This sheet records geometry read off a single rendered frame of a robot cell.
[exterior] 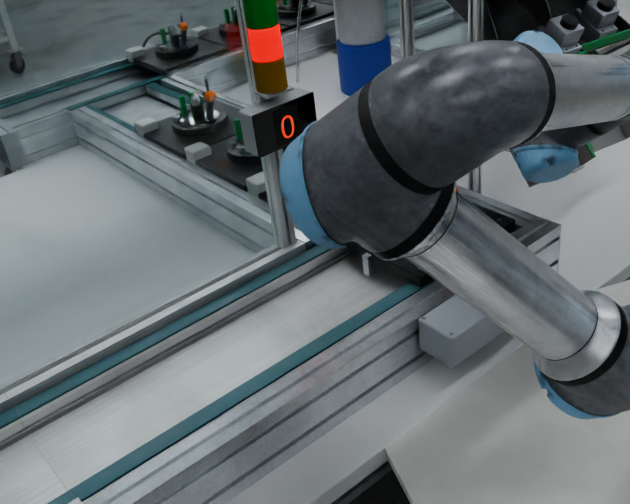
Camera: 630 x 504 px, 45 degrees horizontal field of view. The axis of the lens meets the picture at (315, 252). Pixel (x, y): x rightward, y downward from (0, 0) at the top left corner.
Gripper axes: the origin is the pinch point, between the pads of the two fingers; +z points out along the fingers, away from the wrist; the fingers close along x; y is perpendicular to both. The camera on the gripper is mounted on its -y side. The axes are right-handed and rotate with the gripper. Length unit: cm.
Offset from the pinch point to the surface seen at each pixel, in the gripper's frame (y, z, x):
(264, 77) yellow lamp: -21.0, -8.7, -21.0
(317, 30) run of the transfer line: -77, 88, 73
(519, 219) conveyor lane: 17.3, 1.0, 13.7
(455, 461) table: 41, -7, -29
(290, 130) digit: -13.8, -2.6, -18.5
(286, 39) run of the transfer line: -77, 88, 60
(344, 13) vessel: -59, 51, 54
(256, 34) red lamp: -25.5, -13.5, -21.1
